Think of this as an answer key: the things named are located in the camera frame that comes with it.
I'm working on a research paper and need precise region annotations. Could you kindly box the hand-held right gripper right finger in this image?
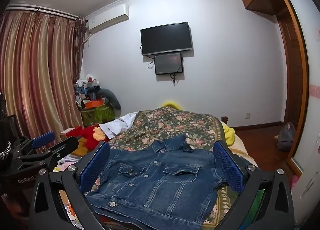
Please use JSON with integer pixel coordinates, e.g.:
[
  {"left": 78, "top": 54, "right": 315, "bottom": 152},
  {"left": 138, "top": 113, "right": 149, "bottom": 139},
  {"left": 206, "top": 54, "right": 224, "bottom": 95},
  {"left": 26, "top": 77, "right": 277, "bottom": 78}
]
[{"left": 213, "top": 140, "right": 295, "bottom": 230}]

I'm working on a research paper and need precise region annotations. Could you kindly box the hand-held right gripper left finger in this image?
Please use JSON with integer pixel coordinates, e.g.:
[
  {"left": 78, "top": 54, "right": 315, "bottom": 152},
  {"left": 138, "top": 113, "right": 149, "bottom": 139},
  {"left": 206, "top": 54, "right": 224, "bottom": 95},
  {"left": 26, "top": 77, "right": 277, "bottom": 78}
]
[{"left": 29, "top": 141, "right": 110, "bottom": 230}]

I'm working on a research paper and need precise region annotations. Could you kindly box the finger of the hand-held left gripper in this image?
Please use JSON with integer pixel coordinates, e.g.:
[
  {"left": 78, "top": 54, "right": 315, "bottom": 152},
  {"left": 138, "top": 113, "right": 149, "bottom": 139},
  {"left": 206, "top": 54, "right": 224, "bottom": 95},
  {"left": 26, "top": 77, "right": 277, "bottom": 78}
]
[
  {"left": 37, "top": 136, "right": 79, "bottom": 170},
  {"left": 15, "top": 131, "right": 56, "bottom": 155}
]

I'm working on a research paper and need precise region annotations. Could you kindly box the blue denim jacket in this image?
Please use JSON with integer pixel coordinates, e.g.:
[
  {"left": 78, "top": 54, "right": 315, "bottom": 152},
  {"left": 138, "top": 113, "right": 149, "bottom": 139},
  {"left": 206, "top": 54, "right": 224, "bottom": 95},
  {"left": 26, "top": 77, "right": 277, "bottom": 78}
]
[{"left": 85, "top": 134, "right": 227, "bottom": 230}]

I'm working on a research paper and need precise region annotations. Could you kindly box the pile of clothes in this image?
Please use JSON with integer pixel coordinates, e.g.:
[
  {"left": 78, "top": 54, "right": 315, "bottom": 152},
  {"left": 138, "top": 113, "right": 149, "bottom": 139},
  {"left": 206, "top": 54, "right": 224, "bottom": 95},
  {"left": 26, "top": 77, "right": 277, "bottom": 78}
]
[{"left": 75, "top": 75, "right": 103, "bottom": 103}]

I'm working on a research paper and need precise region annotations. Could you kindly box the red box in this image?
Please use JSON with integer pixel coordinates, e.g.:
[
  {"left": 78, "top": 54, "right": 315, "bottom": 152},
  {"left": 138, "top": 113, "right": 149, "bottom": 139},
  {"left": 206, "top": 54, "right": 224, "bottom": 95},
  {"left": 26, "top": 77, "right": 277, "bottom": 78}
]
[{"left": 60, "top": 126, "right": 83, "bottom": 141}]

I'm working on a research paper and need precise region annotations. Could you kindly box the white printed sheet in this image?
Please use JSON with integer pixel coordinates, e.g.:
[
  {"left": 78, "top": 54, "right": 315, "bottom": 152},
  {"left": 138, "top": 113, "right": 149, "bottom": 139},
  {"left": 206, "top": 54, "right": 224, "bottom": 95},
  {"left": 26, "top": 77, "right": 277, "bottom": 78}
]
[{"left": 54, "top": 155, "right": 83, "bottom": 223}]

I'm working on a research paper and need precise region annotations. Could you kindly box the red and orange plush toy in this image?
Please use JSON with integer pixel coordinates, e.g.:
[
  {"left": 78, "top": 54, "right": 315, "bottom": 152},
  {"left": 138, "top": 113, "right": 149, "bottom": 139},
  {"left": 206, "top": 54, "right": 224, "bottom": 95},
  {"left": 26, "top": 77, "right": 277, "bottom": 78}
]
[{"left": 75, "top": 125, "right": 110, "bottom": 150}]

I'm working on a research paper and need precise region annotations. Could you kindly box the yellow blanket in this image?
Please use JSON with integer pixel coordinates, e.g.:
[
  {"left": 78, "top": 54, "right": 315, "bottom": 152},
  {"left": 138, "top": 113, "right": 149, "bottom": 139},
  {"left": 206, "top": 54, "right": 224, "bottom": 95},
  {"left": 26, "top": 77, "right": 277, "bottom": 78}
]
[{"left": 160, "top": 100, "right": 237, "bottom": 149}]

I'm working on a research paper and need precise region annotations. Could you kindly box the white cloth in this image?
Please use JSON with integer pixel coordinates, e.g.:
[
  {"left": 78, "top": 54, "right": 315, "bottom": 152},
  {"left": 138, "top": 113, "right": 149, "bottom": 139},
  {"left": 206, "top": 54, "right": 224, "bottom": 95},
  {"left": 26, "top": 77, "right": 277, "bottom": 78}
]
[{"left": 99, "top": 113, "right": 137, "bottom": 140}]

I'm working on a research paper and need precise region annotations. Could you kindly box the orange box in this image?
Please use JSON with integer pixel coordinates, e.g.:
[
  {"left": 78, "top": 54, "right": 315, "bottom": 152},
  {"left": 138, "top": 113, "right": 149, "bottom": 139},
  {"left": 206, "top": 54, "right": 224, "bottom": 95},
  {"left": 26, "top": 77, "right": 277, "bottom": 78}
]
[{"left": 85, "top": 99, "right": 104, "bottom": 109}]

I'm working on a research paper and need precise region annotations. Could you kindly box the grey backpack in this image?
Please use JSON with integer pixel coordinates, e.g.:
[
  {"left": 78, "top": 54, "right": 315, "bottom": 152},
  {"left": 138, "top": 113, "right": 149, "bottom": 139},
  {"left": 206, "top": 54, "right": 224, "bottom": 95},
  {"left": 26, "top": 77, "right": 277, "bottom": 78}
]
[{"left": 277, "top": 122, "right": 296, "bottom": 152}]

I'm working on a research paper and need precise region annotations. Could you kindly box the grey curved pillow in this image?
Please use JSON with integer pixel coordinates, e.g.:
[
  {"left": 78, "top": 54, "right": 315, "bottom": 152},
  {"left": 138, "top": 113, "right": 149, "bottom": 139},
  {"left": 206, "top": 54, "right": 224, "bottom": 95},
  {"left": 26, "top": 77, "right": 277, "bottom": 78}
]
[{"left": 97, "top": 88, "right": 122, "bottom": 118}]

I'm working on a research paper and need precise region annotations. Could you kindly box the striped pink curtain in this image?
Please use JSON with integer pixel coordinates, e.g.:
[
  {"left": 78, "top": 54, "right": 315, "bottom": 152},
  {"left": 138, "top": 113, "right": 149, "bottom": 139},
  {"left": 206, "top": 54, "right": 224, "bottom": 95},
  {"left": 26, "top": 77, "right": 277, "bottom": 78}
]
[{"left": 0, "top": 10, "right": 84, "bottom": 150}]

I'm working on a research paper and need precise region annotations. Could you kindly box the floral blanket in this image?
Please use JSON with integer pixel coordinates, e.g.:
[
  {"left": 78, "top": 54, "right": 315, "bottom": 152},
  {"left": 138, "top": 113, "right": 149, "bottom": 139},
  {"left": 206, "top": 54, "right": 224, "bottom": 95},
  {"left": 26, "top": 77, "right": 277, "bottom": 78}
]
[{"left": 54, "top": 110, "right": 250, "bottom": 230}]

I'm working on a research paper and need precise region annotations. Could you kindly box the small black monitor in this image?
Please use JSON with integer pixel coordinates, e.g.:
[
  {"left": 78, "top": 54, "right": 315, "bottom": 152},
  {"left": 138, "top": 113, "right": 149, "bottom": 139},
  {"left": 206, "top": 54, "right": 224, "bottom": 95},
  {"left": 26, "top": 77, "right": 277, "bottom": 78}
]
[{"left": 154, "top": 52, "right": 183, "bottom": 75}]

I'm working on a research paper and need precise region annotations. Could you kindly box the white air conditioner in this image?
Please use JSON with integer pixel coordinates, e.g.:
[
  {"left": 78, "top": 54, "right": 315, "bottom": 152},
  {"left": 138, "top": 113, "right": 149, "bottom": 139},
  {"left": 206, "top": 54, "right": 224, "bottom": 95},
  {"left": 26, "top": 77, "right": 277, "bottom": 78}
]
[{"left": 86, "top": 3, "right": 130, "bottom": 33}]

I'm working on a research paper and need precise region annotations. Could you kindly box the white wardrobe door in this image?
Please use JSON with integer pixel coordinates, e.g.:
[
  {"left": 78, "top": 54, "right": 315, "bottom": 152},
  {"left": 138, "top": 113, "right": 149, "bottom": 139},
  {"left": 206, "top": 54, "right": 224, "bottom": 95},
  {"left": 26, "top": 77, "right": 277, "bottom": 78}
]
[{"left": 277, "top": 0, "right": 320, "bottom": 220}]

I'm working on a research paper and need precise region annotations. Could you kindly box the black white braided strap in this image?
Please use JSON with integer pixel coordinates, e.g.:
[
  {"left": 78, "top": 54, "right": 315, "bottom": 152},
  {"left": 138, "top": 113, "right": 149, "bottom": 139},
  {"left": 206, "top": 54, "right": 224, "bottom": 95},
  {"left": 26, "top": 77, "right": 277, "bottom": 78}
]
[{"left": 0, "top": 140, "right": 12, "bottom": 160}]

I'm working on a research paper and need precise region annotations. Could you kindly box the wooden door frame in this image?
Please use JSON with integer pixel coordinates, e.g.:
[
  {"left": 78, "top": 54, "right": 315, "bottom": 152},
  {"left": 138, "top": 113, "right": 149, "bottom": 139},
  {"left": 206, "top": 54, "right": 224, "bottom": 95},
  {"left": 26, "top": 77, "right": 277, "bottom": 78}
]
[{"left": 271, "top": 0, "right": 310, "bottom": 178}]

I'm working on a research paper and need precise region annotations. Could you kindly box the curtain rail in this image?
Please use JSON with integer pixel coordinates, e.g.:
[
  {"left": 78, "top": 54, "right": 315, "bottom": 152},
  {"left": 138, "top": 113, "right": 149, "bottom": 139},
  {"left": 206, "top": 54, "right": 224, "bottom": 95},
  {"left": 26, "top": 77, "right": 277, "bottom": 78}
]
[{"left": 7, "top": 5, "right": 78, "bottom": 20}]

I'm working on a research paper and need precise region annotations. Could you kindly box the black wall television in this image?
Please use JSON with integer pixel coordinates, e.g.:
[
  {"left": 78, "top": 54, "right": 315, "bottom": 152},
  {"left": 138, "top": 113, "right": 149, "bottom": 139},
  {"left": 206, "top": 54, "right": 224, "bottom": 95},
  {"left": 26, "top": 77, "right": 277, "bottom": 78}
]
[{"left": 140, "top": 22, "right": 193, "bottom": 56}]

